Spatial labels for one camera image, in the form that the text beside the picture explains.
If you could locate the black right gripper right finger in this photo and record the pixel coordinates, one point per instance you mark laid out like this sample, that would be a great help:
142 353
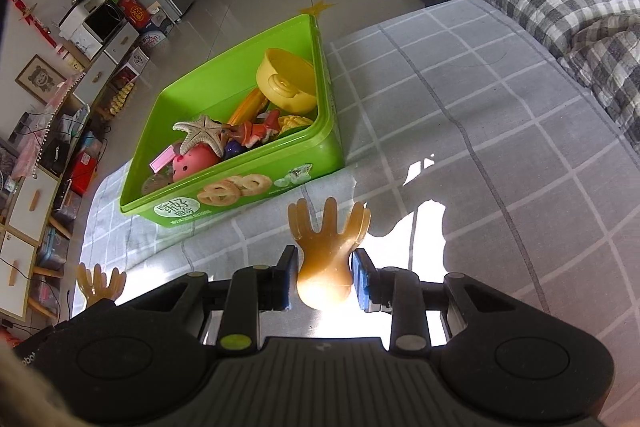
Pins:
397 292

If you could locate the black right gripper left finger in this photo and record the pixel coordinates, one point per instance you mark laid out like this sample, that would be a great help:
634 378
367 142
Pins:
254 290

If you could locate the amber rubber hand toy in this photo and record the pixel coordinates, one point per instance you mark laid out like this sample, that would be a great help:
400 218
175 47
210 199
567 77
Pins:
324 281

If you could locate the green plastic storage box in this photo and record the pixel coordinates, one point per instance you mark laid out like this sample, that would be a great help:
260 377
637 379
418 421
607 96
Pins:
268 150

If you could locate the pink pig toy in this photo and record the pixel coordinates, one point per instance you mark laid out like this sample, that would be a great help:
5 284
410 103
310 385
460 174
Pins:
199 158

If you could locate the beige starfish toy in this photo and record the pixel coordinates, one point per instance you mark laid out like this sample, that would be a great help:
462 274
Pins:
204 130

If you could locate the grey checked table cloth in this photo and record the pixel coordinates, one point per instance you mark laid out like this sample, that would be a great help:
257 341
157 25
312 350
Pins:
475 154

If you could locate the wooden TV cabinet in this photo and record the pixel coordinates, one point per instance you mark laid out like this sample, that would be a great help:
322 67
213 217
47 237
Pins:
54 134

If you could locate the red storage box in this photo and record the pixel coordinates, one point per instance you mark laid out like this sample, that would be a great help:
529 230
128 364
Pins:
82 173

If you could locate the yellow plastic bowl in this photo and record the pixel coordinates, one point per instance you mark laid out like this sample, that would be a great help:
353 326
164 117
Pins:
288 81

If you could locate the framed cartoon portrait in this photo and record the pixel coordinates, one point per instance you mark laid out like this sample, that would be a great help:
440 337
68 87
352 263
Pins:
40 79

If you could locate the black microwave oven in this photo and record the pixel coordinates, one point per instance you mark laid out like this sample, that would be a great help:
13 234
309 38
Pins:
104 20

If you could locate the white printer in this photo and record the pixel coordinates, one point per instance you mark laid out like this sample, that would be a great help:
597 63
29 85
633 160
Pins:
76 16

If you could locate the red hanging wall decoration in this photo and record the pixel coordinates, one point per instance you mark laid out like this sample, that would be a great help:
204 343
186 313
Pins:
31 20

